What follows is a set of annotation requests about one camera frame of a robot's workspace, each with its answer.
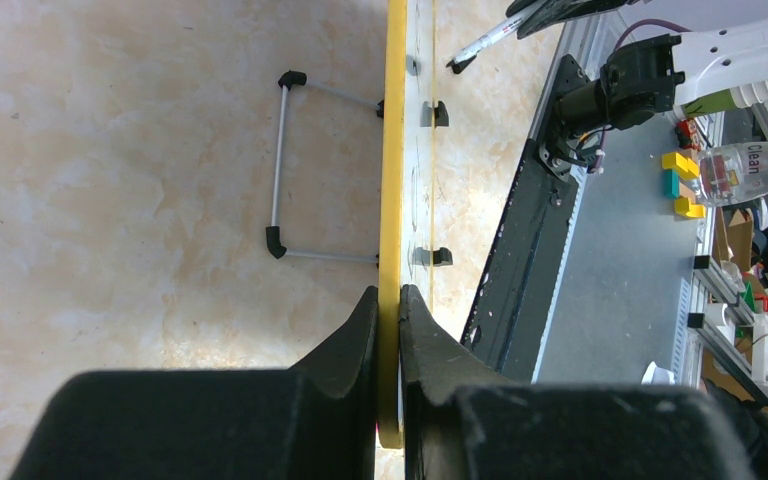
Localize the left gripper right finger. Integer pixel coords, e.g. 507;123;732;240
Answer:
399;284;510;479

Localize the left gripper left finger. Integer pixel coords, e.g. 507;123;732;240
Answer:
287;286;379;479

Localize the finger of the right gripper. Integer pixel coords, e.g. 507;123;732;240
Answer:
517;0;635;39
505;0;540;18

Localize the white marker pen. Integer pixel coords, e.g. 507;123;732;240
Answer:
446;11;537;75

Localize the yellow-framed whiteboard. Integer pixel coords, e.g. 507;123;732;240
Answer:
376;0;449;449

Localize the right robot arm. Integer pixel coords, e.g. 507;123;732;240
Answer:
529;18;768;171

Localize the upper yellow toy block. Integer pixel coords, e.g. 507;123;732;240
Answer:
661;151;701;181

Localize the yellow toy block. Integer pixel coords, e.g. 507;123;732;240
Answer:
661;151;701;181
673;197;707;219

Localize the teal toy block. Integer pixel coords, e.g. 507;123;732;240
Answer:
663;169;684;200

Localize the lower yellow toy block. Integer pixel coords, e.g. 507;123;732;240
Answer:
673;197;707;219

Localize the clear cleaner spray bottle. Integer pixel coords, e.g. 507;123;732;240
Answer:
695;141;768;207

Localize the cardboard box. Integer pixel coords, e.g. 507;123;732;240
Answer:
713;208;754;272

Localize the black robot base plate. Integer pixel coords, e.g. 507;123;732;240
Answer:
461;54;588;383

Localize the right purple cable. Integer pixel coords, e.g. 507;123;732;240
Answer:
612;18;693;54

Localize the whiteboard wire stand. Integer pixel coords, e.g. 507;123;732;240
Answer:
264;69;385;267

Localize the white cable duct rail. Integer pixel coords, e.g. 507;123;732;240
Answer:
531;166;588;384

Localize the aluminium frame rail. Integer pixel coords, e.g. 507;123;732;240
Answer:
688;255;768;407

